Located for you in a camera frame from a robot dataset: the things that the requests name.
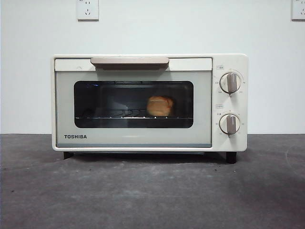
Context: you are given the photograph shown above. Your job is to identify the golden bread loaf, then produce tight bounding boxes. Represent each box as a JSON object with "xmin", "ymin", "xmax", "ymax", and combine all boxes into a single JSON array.
[{"xmin": 145, "ymin": 95, "xmax": 175, "ymax": 117}]

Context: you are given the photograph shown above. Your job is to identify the oven door with beige handle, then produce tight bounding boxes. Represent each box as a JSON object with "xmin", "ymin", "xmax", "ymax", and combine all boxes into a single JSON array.
[{"xmin": 54, "ymin": 56, "xmax": 214, "ymax": 148}]

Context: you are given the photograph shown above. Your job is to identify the beige oven knob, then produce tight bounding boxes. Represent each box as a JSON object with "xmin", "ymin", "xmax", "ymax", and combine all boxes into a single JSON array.
[
  {"xmin": 219, "ymin": 114, "xmax": 241, "ymax": 135},
  {"xmin": 219, "ymin": 72, "xmax": 242, "ymax": 94}
]

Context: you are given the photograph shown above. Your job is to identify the cream white toaster oven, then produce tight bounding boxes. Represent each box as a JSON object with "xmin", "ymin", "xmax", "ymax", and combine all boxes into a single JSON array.
[{"xmin": 51, "ymin": 53, "xmax": 250, "ymax": 164}]

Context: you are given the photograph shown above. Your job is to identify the metal wire oven rack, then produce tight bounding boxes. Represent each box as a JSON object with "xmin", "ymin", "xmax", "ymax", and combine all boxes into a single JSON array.
[{"xmin": 75, "ymin": 109, "xmax": 192, "ymax": 120}]

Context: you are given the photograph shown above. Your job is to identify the white wall socket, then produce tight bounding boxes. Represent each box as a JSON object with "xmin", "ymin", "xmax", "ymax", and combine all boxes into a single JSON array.
[
  {"xmin": 76, "ymin": 0, "xmax": 100, "ymax": 21},
  {"xmin": 291, "ymin": 0, "xmax": 305, "ymax": 21}
]

